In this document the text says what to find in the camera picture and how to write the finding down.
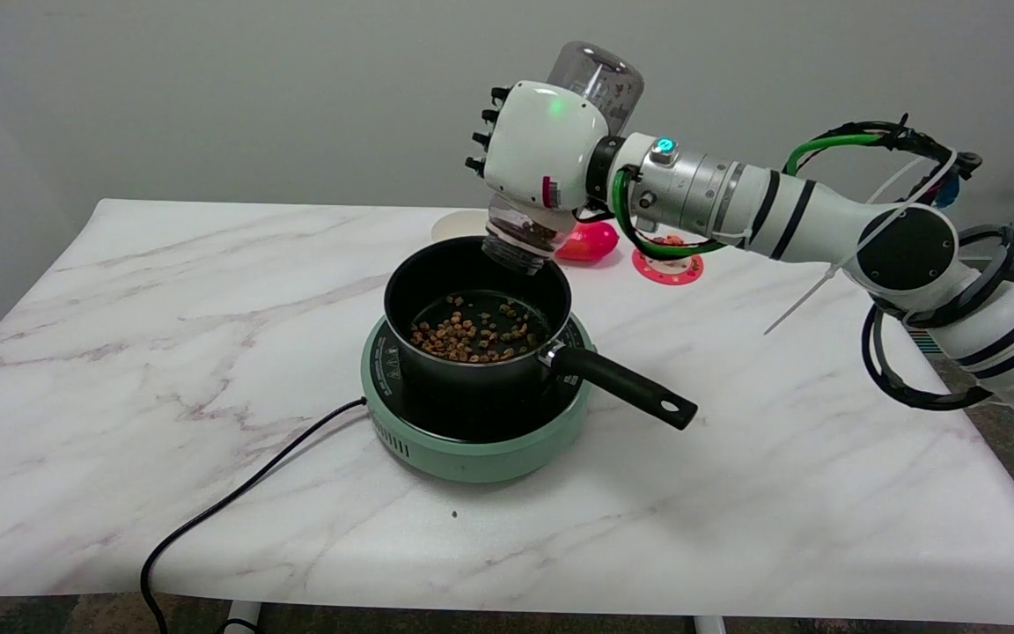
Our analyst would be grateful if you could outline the brown grains in pot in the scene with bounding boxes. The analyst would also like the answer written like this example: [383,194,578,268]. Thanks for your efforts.
[408,295,541,364]

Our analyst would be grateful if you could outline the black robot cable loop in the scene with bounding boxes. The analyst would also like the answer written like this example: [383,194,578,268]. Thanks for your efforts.
[811,113,1014,413]

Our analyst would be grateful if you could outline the white zip tie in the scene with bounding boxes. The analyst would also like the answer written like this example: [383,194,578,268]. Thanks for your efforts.
[763,153,959,336]

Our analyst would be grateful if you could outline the black soup pot with handle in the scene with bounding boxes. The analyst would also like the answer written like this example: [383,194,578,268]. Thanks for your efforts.
[383,235,699,431]

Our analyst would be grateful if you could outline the green robot cable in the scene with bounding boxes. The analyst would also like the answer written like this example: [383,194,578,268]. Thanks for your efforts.
[609,132,888,262]

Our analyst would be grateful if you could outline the red toy fruit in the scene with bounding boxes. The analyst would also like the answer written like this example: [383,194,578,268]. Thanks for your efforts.
[555,220,621,263]

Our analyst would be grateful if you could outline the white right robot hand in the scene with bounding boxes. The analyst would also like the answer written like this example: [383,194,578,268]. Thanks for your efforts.
[465,80,612,213]

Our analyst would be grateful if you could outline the green induction cooker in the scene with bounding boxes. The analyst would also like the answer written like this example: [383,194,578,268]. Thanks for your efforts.
[360,311,597,484]

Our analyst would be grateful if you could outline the clear plastic bottle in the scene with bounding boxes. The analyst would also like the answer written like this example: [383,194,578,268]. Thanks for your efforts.
[481,41,646,277]

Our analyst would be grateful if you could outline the black power cord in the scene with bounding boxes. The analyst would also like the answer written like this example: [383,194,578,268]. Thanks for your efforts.
[139,397,369,634]

